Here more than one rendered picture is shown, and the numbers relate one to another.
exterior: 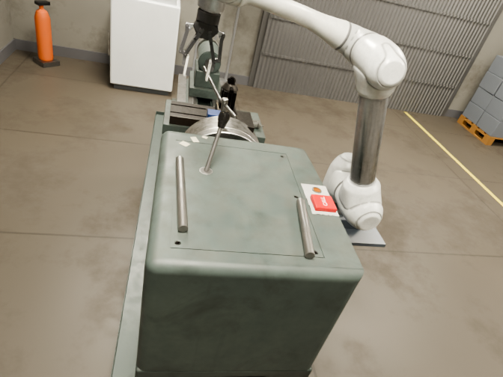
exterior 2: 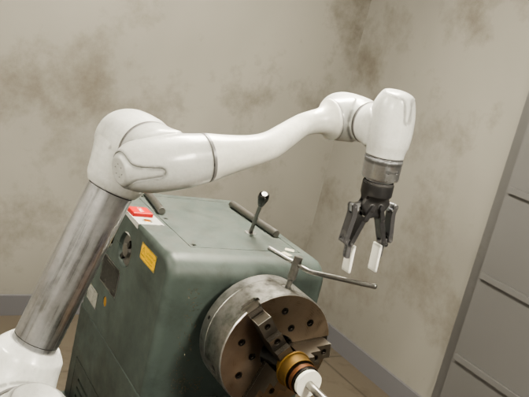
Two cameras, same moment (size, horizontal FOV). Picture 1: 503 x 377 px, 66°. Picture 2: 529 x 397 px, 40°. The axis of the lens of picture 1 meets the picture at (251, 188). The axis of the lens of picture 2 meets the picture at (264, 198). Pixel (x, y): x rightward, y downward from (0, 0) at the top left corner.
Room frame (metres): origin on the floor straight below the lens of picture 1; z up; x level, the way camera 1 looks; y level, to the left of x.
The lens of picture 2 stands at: (2.87, -0.43, 1.85)
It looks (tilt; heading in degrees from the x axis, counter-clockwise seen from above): 13 degrees down; 164
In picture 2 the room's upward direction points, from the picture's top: 14 degrees clockwise
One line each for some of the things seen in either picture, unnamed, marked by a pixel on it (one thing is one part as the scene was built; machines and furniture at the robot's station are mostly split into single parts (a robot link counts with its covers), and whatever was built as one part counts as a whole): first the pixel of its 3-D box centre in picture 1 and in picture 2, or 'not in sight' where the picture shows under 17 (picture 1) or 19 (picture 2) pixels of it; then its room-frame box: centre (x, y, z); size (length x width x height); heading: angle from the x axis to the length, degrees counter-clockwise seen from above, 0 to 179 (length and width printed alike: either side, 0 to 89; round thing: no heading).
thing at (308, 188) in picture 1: (316, 206); (142, 225); (0.88, -0.19, 1.23); 0.13 x 0.08 x 0.06; 16
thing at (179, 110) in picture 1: (212, 117); not in sight; (1.84, 0.30, 0.95); 0.43 x 0.18 x 0.04; 106
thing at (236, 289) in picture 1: (233, 238); (196, 284); (0.85, 0.01, 1.06); 0.59 x 0.48 x 0.39; 16
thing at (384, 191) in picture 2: (206, 24); (375, 198); (1.32, 0.28, 1.52); 0.08 x 0.07 x 0.09; 106
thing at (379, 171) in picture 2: (211, 1); (381, 168); (1.32, 0.28, 1.59); 0.09 x 0.09 x 0.06
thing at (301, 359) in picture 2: not in sight; (296, 372); (1.38, 0.18, 1.08); 0.09 x 0.09 x 0.09; 16
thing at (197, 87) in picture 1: (207, 67); not in sight; (2.39, 0.47, 1.01); 0.30 x 0.20 x 0.29; 16
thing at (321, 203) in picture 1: (322, 203); (139, 213); (0.86, -0.20, 1.26); 0.06 x 0.06 x 0.02; 16
